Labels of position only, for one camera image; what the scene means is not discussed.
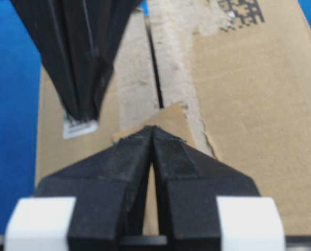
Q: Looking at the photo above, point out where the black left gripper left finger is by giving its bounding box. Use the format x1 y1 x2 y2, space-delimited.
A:
4 125 156 251

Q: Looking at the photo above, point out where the blue table cloth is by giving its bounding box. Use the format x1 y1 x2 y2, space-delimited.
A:
0 1 41 234

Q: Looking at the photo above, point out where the closed brown cardboard box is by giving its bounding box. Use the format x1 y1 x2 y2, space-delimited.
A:
35 1 311 236

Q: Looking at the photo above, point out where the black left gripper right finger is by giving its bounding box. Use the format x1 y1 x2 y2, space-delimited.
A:
151 125 286 251

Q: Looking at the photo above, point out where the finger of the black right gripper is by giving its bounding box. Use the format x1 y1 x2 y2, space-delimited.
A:
12 0 84 121
61 0 143 122

